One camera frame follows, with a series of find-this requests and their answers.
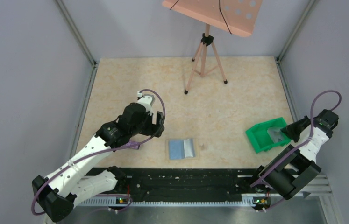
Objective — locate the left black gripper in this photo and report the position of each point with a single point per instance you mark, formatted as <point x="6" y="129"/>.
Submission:
<point x="152" y="128"/>

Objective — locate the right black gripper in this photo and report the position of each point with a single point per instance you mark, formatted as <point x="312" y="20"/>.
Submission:
<point x="289" y="129"/>

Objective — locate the beige card holder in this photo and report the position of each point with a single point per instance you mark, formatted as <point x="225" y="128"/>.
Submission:
<point x="182" y="149"/>

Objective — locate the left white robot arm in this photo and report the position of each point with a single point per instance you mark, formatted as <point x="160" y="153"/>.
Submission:
<point x="58" y="193"/>

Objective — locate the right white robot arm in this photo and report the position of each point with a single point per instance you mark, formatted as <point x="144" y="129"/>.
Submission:
<point x="296" y="166"/>

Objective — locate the purple glitter microphone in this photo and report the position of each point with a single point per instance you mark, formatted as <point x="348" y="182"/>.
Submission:
<point x="133" y="145"/>

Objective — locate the green plastic bin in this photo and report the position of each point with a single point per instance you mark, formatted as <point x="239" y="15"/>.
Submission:
<point x="259" y="138"/>

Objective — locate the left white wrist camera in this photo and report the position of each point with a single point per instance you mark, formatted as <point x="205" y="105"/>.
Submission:
<point x="147" y="101"/>

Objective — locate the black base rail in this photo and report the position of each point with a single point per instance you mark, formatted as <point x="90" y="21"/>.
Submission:
<point x="188" y="185"/>

